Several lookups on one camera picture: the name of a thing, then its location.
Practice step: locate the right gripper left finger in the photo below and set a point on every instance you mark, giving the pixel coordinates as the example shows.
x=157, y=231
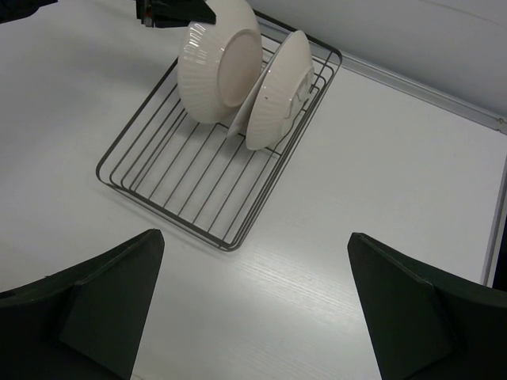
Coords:
x=85, y=322

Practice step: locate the orange sunburst plate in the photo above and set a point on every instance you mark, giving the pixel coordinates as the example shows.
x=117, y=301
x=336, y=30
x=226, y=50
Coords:
x=240, y=122

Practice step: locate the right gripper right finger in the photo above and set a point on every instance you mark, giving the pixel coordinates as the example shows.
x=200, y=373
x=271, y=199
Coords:
x=426, y=323

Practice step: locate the flower pattern plate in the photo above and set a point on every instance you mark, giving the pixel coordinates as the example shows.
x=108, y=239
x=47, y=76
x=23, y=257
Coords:
x=283, y=92
x=218, y=64

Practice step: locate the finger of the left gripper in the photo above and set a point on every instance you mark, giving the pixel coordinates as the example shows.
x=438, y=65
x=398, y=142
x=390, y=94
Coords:
x=167, y=14

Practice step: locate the grey wire dish rack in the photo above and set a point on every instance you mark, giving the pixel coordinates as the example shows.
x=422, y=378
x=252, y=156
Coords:
x=197, y=176

